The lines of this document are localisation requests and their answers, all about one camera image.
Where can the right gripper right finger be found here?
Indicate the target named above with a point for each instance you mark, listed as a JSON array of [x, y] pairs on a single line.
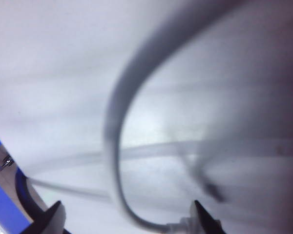
[[207, 224]]

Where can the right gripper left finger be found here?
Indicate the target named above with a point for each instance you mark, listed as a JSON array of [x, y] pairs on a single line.
[[51, 221]]

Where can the blue office partition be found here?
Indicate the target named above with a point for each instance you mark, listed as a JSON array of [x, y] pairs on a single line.
[[2, 202]]

